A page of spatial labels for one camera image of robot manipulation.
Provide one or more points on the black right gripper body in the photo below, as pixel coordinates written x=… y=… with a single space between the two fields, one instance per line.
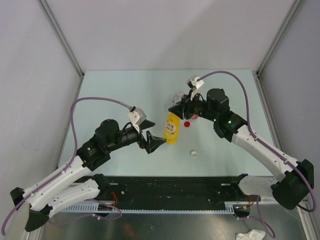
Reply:
x=193 y=107

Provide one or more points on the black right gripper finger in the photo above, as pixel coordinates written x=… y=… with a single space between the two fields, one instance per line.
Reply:
x=179 y=111
x=181 y=103

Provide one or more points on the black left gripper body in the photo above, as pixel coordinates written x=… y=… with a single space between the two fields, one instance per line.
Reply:
x=141 y=141

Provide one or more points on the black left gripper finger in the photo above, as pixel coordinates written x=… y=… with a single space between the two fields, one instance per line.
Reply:
x=146 y=124
x=153 y=142

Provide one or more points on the blue white label water bottle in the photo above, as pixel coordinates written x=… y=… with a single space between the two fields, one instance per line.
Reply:
x=177 y=97

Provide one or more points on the red label water bottle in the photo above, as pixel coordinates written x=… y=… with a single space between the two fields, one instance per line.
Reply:
x=194 y=117

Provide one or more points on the red bottle cap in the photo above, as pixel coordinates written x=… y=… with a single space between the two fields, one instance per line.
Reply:
x=187 y=124

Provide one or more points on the yellow juice bottle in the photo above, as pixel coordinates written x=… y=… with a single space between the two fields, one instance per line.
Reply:
x=172 y=128

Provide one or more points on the white bottle cap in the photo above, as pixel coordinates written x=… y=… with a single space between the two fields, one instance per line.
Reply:
x=193 y=154

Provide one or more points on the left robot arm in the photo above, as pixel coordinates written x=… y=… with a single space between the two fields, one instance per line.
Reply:
x=53 y=193

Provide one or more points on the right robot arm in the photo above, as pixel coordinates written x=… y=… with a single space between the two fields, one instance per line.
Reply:
x=291 y=181

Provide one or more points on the crumpled white tissue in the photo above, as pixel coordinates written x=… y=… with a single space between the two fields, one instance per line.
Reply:
x=251 y=235

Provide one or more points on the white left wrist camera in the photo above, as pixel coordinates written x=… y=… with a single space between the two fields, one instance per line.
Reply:
x=136 y=117

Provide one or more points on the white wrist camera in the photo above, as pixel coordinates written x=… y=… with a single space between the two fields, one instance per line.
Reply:
x=194 y=84
x=136 y=117

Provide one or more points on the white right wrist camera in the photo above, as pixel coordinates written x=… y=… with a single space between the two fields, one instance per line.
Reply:
x=194 y=84

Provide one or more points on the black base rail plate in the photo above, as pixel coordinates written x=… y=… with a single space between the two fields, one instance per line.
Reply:
x=150 y=193

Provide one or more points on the left aluminium frame post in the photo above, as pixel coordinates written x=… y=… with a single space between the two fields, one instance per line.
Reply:
x=49 y=14

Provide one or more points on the aluminium frame post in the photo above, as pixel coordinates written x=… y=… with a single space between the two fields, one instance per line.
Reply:
x=284 y=27
x=49 y=14

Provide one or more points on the right aluminium frame post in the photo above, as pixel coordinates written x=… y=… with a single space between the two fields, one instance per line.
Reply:
x=284 y=27

